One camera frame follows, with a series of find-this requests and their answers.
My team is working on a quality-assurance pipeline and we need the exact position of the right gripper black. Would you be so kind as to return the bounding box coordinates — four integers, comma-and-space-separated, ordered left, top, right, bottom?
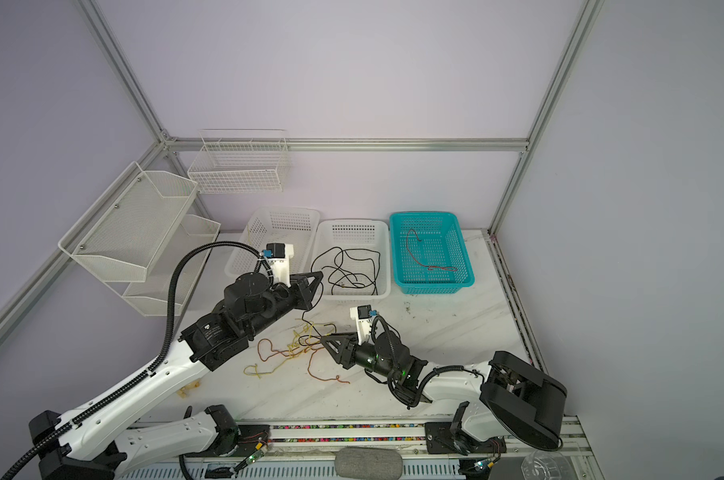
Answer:
320, 331, 400, 382

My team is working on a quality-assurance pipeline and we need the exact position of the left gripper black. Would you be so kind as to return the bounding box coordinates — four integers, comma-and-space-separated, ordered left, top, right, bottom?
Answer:
245, 271, 323, 339

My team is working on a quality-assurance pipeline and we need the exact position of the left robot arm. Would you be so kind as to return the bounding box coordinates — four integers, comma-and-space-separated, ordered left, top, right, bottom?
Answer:
4, 241, 324, 479

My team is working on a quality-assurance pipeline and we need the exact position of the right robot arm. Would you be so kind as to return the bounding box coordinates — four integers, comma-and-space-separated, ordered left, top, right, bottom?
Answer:
320, 333, 567, 455

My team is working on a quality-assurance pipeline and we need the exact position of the middle white plastic basket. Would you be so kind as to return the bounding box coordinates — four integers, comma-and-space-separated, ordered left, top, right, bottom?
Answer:
309, 219, 393, 303

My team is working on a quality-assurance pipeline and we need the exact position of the white plastic basket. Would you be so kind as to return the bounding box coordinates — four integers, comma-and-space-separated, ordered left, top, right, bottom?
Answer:
309, 219, 393, 303
239, 207, 321, 274

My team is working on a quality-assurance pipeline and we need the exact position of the left white plastic basket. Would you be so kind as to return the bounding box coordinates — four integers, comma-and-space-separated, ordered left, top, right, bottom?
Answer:
239, 207, 321, 274

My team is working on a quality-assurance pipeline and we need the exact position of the grey fabric pad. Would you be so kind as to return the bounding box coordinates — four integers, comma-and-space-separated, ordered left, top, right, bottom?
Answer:
334, 447, 404, 480

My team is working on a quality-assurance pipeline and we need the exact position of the teal plastic basket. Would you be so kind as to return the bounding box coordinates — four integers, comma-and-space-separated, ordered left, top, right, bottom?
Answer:
389, 211, 475, 295

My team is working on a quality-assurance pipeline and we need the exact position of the cream orange small toy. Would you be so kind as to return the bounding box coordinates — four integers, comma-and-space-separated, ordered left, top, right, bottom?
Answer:
177, 383, 199, 398

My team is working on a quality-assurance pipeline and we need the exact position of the white two-tier mesh shelf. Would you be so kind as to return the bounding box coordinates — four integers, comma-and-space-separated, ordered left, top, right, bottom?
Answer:
59, 162, 220, 317

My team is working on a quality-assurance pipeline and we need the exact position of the clear plastic container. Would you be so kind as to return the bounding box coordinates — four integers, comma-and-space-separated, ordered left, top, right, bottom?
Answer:
521, 451, 576, 480

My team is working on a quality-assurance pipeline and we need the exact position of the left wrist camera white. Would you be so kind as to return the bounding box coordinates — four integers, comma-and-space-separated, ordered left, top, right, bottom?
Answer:
263, 243, 294, 287

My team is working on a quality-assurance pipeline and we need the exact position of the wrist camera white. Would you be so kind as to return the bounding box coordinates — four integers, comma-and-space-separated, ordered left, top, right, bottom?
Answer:
263, 243, 294, 287
350, 305, 378, 345

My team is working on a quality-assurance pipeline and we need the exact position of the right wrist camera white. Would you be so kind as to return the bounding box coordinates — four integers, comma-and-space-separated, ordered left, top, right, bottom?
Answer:
350, 305, 378, 345

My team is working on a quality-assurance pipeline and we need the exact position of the white wire wall basket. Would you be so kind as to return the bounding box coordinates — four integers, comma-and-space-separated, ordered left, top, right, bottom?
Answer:
188, 129, 292, 194

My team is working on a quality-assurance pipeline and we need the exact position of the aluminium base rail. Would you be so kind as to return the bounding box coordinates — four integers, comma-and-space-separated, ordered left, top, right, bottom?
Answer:
123, 417, 604, 479

